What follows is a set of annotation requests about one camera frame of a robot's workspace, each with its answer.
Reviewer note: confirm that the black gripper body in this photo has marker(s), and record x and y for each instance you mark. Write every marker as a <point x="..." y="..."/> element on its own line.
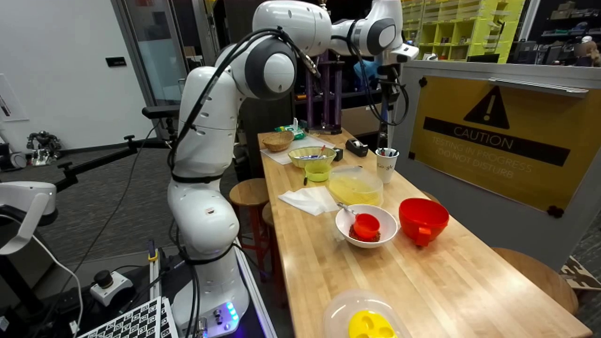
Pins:
<point x="388" y="81"/>

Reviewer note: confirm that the clear white straw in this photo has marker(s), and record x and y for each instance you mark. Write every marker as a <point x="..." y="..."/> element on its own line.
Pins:
<point x="384" y="114"/>

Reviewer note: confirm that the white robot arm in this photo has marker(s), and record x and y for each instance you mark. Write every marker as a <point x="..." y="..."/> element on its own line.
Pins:
<point x="260" y="66"/>

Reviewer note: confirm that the yellow-green plastic bowl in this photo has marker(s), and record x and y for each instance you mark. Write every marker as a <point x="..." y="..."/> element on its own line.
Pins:
<point x="316" y="161"/>

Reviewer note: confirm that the clear container yellow contents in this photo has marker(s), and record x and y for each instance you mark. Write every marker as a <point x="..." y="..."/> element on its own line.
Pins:
<point x="356" y="188"/>

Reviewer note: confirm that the orange plastic bowl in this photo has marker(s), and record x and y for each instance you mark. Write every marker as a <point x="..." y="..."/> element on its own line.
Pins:
<point x="423" y="219"/>

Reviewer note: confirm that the white ceramic bowl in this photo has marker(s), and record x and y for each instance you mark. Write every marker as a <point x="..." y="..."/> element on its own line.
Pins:
<point x="388" y="223"/>

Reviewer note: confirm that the purple pole stand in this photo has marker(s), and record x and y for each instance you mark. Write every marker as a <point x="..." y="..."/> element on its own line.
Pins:
<point x="324" y="96"/>

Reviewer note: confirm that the black small box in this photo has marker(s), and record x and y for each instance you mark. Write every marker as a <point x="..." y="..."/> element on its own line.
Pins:
<point x="356" y="146"/>

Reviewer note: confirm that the white paper cup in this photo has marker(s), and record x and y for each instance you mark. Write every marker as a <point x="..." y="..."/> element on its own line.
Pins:
<point x="386" y="161"/>

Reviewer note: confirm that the yellow shelving unit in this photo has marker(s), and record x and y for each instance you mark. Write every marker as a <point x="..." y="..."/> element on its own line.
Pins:
<point x="463" y="28"/>

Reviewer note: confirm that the wicker basket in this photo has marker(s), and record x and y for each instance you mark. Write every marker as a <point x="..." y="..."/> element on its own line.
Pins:
<point x="277" y="141"/>

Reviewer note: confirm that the white paper napkins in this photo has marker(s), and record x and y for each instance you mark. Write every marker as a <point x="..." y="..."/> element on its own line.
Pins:
<point x="314" y="199"/>

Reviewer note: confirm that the red measuring cup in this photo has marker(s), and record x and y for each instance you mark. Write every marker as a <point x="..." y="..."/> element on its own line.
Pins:
<point x="365" y="227"/>

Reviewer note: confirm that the yellow caution sign board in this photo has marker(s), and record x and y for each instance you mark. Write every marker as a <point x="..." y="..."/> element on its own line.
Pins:
<point x="529" y="143"/>

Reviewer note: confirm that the wooden stool near robot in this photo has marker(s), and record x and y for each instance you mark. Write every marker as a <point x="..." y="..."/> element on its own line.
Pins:
<point x="249" y="199"/>

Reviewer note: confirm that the clear lidded container yellow toy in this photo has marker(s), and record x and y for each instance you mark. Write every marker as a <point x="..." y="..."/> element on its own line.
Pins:
<point x="361" y="313"/>

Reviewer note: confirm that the checkerboard calibration board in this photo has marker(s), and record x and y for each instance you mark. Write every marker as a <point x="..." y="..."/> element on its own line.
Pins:
<point x="151" y="319"/>

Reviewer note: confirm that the emergency stop button box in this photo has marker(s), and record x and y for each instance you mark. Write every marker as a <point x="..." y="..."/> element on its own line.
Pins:
<point x="108" y="283"/>

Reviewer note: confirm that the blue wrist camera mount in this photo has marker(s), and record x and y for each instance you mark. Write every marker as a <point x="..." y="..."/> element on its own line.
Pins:
<point x="367" y="71"/>

